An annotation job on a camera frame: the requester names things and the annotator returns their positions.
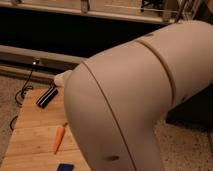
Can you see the dark cabinet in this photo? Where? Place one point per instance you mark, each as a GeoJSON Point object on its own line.
{"type": "Point", "coordinates": [197, 111]}

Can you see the grey metal rail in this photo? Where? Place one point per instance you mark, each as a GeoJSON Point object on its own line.
{"type": "Point", "coordinates": [39, 60]}

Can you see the black rectangular device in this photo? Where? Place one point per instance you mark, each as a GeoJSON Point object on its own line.
{"type": "Point", "coordinates": [44, 100]}

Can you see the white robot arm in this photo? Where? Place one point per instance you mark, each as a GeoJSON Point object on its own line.
{"type": "Point", "coordinates": [113, 99]}

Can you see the orange carrot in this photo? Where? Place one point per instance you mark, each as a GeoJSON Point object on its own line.
{"type": "Point", "coordinates": [58, 137]}

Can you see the blue object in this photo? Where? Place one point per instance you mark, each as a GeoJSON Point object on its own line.
{"type": "Point", "coordinates": [65, 167]}

